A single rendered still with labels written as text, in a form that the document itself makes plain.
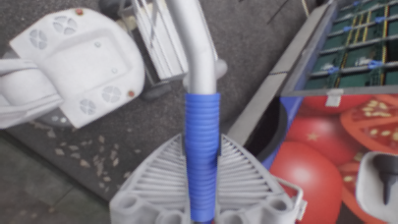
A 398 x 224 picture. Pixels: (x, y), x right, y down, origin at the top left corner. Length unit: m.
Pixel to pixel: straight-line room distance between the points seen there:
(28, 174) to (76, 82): 0.61
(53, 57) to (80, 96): 0.23
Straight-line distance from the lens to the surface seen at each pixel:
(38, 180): 1.34
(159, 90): 1.11
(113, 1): 1.24
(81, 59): 1.03
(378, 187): 1.00
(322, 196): 0.95
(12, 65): 0.96
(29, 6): 1.48
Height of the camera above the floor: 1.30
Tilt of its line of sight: 56 degrees down
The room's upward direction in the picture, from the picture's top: 89 degrees clockwise
